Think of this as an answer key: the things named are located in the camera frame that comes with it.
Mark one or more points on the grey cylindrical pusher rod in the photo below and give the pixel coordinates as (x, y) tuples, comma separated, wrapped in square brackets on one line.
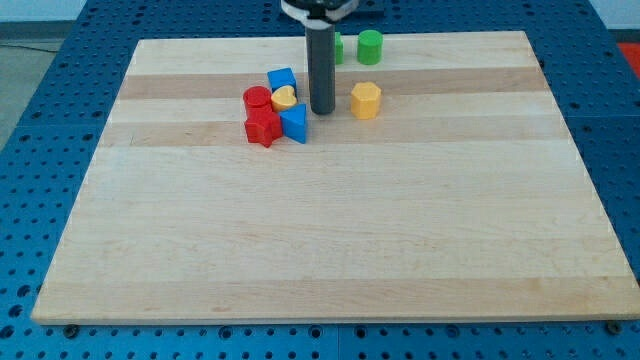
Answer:
[(320, 45)]

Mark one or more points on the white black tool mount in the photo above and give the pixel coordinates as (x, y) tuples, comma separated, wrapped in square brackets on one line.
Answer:
[(312, 12)]

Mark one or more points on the blue cube block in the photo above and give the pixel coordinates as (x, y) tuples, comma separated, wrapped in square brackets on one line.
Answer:
[(282, 77)]

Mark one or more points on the red star block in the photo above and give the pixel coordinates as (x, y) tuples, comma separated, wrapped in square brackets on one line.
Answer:
[(263, 127)]

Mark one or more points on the green block behind rod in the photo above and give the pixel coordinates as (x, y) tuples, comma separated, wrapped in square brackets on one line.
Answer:
[(338, 48)]

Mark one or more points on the green cylinder block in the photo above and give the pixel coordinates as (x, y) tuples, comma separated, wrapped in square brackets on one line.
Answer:
[(369, 47)]

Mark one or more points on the yellow heart block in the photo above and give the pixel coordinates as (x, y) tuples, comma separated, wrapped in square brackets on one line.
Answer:
[(283, 98)]

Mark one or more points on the yellow hexagon block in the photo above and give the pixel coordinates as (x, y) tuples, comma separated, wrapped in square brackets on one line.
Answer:
[(365, 100)]

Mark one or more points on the blue triangle block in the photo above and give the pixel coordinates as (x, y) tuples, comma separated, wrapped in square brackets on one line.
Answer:
[(294, 123)]

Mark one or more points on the red cylinder block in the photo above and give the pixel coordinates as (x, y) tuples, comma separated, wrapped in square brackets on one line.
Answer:
[(257, 99)]

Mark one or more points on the light wooden board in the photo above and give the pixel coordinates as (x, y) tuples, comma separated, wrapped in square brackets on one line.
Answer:
[(464, 200)]

